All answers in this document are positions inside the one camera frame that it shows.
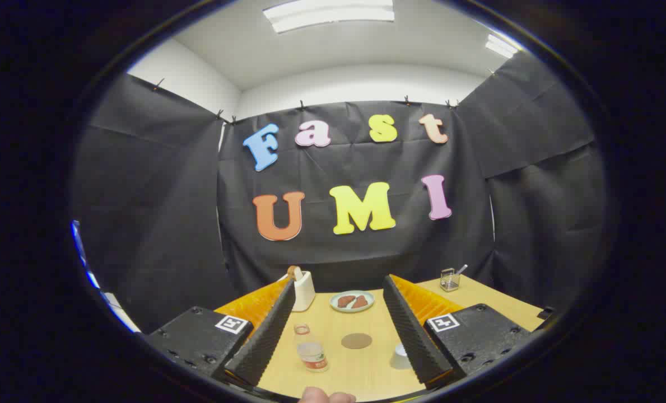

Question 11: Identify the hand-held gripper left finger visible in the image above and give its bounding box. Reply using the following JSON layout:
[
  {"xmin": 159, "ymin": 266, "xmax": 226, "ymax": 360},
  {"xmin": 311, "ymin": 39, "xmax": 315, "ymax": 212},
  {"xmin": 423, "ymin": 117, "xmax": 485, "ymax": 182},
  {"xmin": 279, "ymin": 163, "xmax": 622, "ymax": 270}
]
[{"xmin": 141, "ymin": 277, "xmax": 297, "ymax": 388}]

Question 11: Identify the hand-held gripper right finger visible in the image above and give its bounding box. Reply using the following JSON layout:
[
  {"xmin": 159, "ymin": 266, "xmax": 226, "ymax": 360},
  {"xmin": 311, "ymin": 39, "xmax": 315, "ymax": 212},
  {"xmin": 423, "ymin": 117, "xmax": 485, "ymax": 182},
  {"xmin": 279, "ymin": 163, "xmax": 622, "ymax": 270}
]
[{"xmin": 382, "ymin": 273, "xmax": 533, "ymax": 387}]

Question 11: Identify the pale grey cup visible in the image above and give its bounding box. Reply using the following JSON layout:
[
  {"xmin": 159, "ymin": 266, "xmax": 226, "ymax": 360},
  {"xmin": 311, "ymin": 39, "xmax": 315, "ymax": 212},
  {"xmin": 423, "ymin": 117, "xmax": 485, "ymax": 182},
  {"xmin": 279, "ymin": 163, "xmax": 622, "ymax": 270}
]
[{"xmin": 390, "ymin": 343, "xmax": 413, "ymax": 370}]

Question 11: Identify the clear plastic bottle red label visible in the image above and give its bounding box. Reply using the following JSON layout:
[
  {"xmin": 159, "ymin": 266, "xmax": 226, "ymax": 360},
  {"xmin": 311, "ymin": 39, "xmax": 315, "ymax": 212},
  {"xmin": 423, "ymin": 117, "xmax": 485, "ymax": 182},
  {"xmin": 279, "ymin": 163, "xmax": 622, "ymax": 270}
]
[{"xmin": 294, "ymin": 323, "xmax": 329, "ymax": 373}]

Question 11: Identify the round brown coaster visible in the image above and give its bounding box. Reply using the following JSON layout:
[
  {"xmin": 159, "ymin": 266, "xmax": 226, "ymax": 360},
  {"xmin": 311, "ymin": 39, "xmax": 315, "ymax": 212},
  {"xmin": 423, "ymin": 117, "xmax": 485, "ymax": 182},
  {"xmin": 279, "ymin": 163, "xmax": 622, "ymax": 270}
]
[{"xmin": 341, "ymin": 333, "xmax": 373, "ymax": 350}]

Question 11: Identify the white toaster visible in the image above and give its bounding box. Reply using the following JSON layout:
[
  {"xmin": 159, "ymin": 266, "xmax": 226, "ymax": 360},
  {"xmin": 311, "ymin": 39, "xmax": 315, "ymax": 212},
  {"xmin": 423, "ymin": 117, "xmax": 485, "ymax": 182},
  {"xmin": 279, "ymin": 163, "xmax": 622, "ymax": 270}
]
[{"xmin": 288, "ymin": 271, "xmax": 316, "ymax": 312}]

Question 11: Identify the wooden table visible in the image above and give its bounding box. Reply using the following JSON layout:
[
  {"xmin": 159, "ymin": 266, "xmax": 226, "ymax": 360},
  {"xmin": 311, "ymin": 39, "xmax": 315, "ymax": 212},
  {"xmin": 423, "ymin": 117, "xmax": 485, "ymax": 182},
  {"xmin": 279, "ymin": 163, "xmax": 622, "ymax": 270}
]
[{"xmin": 257, "ymin": 274, "xmax": 546, "ymax": 402}]

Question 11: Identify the pale green plate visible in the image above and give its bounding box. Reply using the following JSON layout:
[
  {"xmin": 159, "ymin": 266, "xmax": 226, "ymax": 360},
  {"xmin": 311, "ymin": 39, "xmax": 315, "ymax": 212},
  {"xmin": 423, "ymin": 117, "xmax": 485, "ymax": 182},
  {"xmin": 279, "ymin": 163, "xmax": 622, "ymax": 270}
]
[{"xmin": 329, "ymin": 290, "xmax": 375, "ymax": 313}]

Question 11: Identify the small ceiling light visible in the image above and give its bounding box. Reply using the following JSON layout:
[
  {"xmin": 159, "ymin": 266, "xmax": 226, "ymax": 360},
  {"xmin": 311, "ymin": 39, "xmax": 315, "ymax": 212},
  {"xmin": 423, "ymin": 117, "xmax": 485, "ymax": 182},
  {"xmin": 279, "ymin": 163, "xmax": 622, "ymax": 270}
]
[{"xmin": 485, "ymin": 34, "xmax": 519, "ymax": 59}]

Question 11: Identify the long ceiling light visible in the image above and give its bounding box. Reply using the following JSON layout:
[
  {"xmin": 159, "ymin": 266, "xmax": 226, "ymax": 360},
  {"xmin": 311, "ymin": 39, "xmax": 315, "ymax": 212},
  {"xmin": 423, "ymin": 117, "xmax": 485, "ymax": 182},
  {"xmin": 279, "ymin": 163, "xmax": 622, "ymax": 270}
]
[{"xmin": 263, "ymin": 0, "xmax": 395, "ymax": 34}]

